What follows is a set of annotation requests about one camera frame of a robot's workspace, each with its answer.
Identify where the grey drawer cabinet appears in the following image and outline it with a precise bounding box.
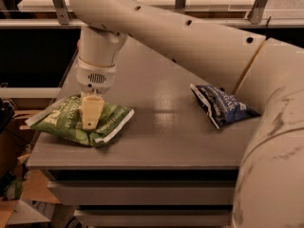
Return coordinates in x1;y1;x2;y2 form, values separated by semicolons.
28;39;258;228

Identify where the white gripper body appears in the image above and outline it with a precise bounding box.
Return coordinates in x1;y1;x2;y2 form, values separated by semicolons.
76;58;117;94

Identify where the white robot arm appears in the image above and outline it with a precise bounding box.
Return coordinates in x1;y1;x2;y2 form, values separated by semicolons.
69;0;304;228

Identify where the metal shelf rack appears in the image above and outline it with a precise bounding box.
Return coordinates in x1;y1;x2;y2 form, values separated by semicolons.
1;0;304;28

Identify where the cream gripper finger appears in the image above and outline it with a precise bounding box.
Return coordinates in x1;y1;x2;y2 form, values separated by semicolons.
79;92;105;130

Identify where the cardboard box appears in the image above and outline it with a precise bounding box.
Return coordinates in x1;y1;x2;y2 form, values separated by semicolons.
0;107;60;228

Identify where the blue salt vinegar chip bag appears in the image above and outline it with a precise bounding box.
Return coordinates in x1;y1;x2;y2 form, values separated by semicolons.
190;84;259;129

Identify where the green jalapeno chip bag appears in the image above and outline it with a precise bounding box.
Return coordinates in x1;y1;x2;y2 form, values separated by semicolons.
26;95;134;147

